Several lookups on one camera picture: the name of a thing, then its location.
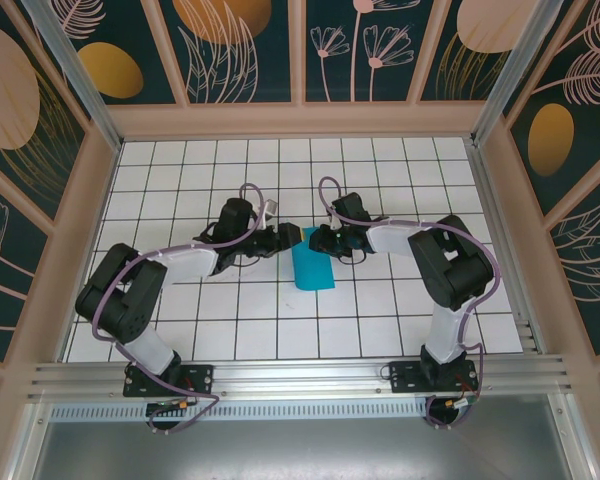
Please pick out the blue paper sheet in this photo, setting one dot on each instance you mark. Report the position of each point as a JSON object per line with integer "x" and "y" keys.
{"x": 312, "y": 270}

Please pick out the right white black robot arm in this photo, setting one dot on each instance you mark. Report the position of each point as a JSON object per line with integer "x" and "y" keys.
{"x": 390, "y": 240}

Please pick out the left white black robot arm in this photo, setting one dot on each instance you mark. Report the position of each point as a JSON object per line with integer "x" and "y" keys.
{"x": 190, "y": 262}

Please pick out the grey metal sheet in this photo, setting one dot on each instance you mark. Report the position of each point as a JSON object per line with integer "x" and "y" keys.
{"x": 305, "y": 450}

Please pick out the yellow power connector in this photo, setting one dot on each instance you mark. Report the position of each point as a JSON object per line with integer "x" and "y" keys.
{"x": 182, "y": 403}
{"x": 450, "y": 403}

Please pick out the long aluminium mounting rail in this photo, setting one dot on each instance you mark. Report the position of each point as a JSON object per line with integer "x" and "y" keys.
{"x": 305, "y": 375}

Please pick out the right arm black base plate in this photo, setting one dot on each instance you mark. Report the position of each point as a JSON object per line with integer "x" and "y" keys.
{"x": 405, "y": 377}

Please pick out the aluminium side rail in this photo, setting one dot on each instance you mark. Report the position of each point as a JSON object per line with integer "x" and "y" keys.
{"x": 490, "y": 200}

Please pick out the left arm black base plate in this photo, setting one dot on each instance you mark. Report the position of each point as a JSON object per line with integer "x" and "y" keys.
{"x": 200, "y": 380}

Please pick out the aluminium frame post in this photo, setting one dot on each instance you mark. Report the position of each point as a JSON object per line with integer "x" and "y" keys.
{"x": 518, "y": 75}
{"x": 72, "y": 75}

